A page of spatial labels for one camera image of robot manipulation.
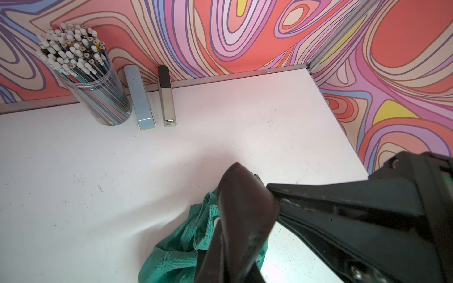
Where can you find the clear cup of pencils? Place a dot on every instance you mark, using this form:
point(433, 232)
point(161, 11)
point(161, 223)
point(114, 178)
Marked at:
point(80, 60)

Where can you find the beige black stapler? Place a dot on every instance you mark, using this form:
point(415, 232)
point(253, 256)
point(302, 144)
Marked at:
point(166, 96)

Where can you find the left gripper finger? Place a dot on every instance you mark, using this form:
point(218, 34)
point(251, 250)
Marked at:
point(394, 227)

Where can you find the black leather belt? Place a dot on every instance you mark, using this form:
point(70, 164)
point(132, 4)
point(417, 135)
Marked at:
point(247, 214)

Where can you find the light blue stapler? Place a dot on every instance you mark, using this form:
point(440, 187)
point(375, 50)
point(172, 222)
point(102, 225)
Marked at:
point(139, 97)

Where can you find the green trousers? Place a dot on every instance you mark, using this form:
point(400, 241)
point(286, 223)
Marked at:
point(174, 259)

